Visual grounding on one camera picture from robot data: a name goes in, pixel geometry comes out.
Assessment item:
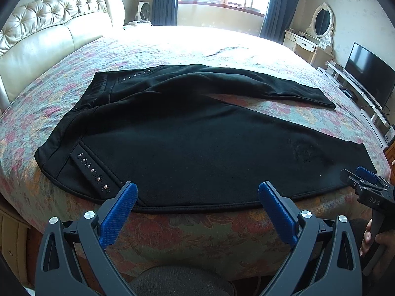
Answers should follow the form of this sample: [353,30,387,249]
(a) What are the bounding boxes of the black flat television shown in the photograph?
[344,43,394,109]

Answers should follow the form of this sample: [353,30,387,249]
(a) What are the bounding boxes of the cream tufted leather headboard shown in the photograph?
[1,0,125,111]

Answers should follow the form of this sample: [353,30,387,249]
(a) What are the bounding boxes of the left dark blue curtain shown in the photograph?
[151,0,178,25]

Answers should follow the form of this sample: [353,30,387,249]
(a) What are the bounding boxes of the floral bedspread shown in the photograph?
[1,27,390,280]

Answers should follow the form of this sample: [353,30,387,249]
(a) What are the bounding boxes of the dark knee of person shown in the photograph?
[129,265,234,296]

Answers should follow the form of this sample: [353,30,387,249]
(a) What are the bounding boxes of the white desk fan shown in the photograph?
[135,1,151,23]

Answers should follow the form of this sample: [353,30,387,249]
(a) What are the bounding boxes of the right dark blue curtain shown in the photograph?
[259,0,299,43]

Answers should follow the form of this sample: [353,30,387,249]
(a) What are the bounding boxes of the person right hand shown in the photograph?
[359,218,395,281]

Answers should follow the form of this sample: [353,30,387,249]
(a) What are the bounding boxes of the cream dressing table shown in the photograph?
[282,30,334,69]

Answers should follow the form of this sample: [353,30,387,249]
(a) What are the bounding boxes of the white oval vanity mirror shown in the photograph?
[306,3,335,47]

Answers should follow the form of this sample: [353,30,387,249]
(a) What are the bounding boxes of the wooden cabinet right side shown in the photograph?
[384,141,395,185]

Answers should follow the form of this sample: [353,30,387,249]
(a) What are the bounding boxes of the dark blue curtain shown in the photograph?
[259,0,299,43]
[151,0,178,25]

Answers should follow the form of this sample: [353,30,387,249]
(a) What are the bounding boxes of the white tv stand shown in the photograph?
[317,61,390,151]

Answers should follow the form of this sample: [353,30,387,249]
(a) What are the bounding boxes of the black studded pants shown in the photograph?
[35,64,374,214]

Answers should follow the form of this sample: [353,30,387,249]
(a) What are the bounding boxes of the wooden bedside cabinet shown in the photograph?
[0,196,31,287]

